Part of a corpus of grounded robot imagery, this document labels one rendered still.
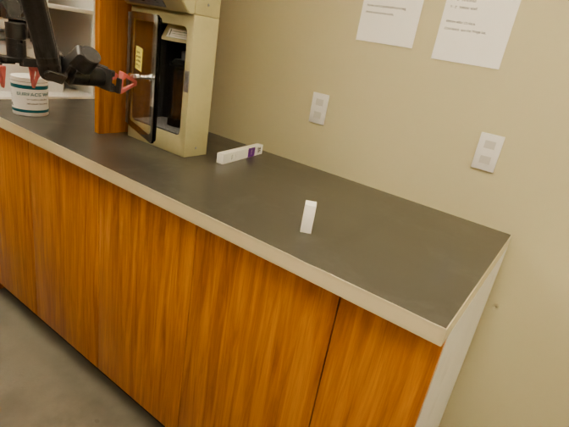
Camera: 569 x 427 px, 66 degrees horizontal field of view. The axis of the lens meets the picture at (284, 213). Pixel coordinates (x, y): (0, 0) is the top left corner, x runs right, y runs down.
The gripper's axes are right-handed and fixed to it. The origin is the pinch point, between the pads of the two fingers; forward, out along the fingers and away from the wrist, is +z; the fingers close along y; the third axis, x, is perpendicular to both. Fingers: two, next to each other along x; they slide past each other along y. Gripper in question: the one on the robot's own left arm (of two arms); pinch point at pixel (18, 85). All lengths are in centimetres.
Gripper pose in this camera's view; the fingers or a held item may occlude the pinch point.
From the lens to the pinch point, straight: 177.6
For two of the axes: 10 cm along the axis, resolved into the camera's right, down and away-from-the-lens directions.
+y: 5.8, -2.1, 7.9
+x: -8.0, -3.4, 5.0
